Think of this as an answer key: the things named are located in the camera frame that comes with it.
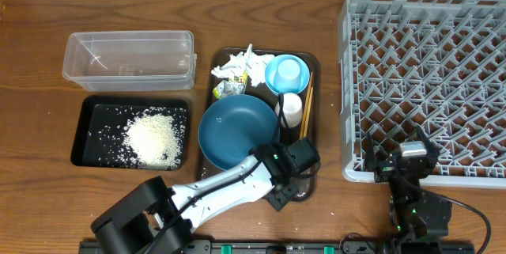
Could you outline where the light blue bowl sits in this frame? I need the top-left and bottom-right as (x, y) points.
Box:
(265, 54), (310, 96)

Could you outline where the black plastic tray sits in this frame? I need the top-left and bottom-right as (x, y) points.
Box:
(70, 96), (188, 171)

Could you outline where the white pink cup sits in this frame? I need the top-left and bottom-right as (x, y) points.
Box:
(274, 93), (303, 128)

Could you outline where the pile of white rice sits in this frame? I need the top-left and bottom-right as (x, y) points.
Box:
(89, 105), (187, 171)

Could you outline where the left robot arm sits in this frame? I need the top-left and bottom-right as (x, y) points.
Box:
(90, 138), (320, 253)

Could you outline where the grey dishwasher rack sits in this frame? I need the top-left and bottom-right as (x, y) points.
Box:
(338, 0), (505, 189)

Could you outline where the clear plastic container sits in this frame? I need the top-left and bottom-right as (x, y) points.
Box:
(62, 30), (197, 92)

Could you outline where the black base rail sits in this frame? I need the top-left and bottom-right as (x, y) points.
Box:
(77, 238), (475, 254)

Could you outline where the yellow pandan cake wrapper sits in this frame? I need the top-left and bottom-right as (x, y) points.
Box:
(213, 72), (248, 100)

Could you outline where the wooden chopstick right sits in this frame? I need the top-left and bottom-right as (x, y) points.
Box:
(300, 87), (314, 138)

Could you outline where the wooden chopstick left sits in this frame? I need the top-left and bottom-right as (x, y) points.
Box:
(300, 73), (313, 138)

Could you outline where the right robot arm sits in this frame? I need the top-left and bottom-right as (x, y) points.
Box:
(364, 128), (451, 253)

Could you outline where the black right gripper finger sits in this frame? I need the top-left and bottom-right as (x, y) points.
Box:
(417, 127), (440, 157)
(364, 132), (378, 171)

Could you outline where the brown serving tray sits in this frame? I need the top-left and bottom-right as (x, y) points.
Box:
(196, 47), (321, 203)

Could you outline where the dark blue plate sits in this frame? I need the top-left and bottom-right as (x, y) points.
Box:
(198, 94), (280, 170)

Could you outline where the light blue cup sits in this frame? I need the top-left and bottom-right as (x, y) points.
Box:
(274, 59), (301, 93)

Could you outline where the wooden chopstick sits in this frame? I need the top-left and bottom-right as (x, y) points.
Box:
(300, 73), (313, 138)
(300, 87), (314, 138)

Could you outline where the crumpled white tissue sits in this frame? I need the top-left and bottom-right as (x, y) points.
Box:
(211, 44), (274, 87)

